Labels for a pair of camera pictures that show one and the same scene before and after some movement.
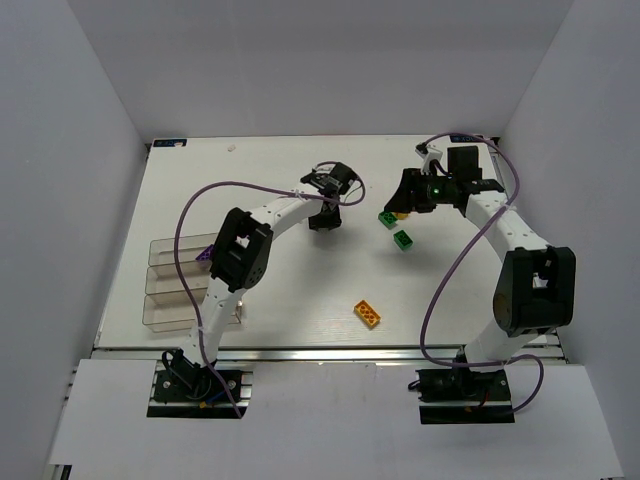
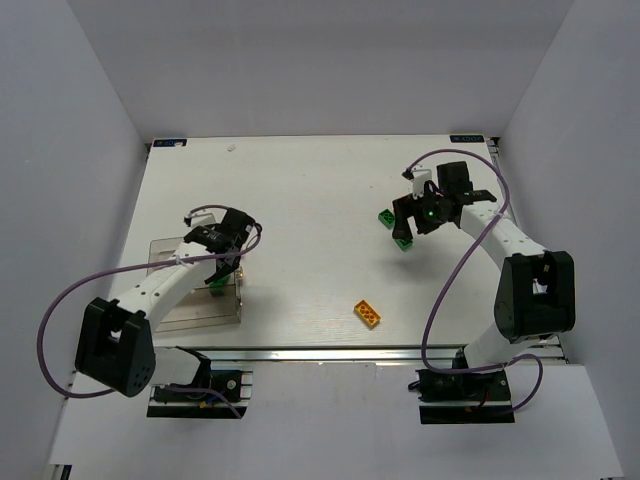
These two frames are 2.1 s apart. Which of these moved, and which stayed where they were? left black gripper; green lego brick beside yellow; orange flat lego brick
Moved: left black gripper
Stayed: orange flat lego brick; green lego brick beside yellow
